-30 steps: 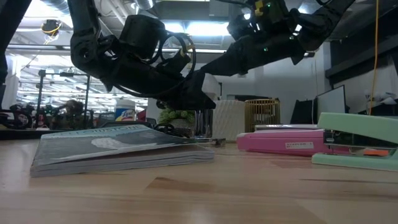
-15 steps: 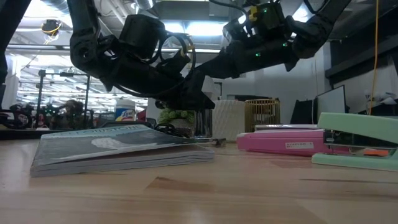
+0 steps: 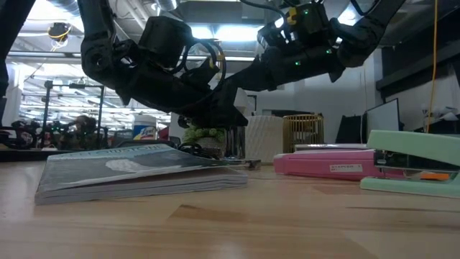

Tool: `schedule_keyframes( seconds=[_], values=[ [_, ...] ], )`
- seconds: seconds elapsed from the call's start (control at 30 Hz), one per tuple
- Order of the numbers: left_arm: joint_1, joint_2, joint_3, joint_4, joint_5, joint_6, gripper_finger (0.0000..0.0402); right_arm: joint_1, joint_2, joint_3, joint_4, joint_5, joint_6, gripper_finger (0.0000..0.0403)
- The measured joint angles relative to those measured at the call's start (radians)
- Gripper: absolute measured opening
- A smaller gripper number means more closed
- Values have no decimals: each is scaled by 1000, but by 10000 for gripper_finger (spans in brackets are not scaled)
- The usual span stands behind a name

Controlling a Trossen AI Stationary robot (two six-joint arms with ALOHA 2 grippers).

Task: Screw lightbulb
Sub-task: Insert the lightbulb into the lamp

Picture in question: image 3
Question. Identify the person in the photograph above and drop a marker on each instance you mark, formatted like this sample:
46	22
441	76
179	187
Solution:
82	131

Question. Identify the pink stapler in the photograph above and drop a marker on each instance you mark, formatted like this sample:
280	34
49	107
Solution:
316	163

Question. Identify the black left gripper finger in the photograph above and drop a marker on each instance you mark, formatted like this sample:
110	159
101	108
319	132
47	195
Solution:
212	113

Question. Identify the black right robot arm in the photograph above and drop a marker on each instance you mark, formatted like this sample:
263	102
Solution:
363	32

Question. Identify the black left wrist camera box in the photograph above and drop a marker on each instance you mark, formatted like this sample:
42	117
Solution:
165	39

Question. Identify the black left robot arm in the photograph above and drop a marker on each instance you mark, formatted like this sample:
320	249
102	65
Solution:
95	54

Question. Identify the black background robot arm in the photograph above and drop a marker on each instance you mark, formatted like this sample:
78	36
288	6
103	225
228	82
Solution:
18	135

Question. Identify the white textured pen cup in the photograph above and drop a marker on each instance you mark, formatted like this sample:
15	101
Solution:
264	138

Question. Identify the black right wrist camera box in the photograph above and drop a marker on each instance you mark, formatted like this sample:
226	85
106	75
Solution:
305	25

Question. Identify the Lysol wipes canister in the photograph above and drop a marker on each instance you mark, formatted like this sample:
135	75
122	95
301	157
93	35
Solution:
144	129

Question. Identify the artificial succulent in speckled pot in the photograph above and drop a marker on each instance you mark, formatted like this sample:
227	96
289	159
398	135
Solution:
205	136

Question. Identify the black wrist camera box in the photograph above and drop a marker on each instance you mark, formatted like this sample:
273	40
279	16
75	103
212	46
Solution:
305	25
165	39

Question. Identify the mint green stapler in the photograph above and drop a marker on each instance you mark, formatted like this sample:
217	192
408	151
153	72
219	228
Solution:
413	147

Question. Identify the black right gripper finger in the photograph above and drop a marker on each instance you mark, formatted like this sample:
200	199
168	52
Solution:
251	79

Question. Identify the blue-grey paperback book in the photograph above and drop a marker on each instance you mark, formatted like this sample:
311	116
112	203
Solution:
136	176

